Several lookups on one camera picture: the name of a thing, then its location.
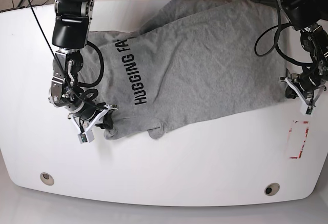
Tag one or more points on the grey t-shirt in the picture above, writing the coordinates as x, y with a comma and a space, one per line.
193, 61

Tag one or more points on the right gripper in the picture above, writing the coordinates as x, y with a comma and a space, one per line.
96, 117

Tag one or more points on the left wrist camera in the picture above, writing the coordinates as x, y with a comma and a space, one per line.
307, 110

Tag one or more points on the right table grommet hole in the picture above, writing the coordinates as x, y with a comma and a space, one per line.
272, 189

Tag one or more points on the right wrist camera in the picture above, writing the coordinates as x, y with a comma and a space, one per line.
86, 137

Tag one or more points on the table grommet hole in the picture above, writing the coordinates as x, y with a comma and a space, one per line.
272, 189
47, 179

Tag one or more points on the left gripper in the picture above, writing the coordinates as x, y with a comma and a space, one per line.
309, 97

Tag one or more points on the red tape rectangle marking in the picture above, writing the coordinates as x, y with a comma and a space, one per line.
297, 137

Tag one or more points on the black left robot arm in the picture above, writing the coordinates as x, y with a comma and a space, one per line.
304, 16

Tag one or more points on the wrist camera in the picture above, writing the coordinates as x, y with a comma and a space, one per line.
86, 137
307, 110

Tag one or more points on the left table grommet hole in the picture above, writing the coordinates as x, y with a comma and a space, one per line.
47, 179

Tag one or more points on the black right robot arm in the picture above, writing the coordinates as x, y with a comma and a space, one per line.
70, 35

